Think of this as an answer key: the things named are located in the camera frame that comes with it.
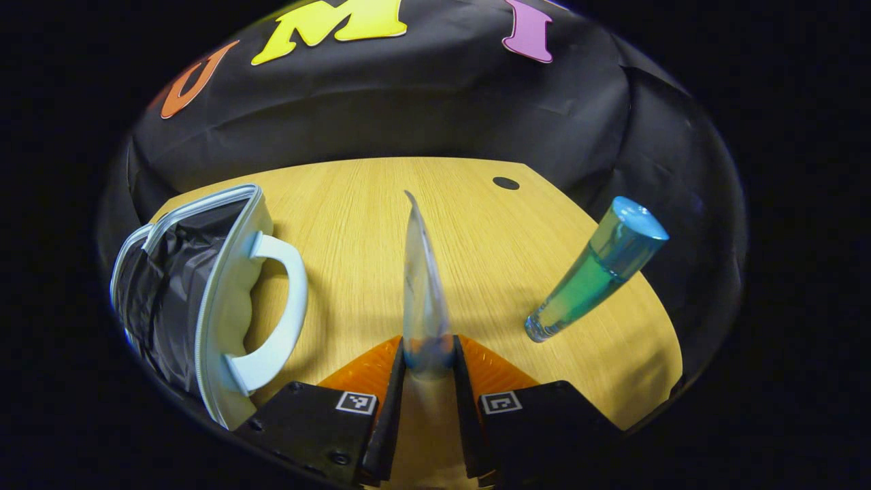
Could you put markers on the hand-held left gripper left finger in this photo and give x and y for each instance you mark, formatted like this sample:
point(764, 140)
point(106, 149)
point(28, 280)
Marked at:
point(388, 422)

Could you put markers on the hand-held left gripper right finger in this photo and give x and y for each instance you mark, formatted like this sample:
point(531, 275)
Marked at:
point(468, 422)

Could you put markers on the clear blue skin care tube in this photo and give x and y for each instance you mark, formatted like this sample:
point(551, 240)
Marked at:
point(423, 299)

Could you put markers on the teal bottle with blue cap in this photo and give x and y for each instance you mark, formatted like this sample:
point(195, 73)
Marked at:
point(592, 272)

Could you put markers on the light blue suitcase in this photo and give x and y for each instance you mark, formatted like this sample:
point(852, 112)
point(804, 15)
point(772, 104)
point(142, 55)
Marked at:
point(228, 292)

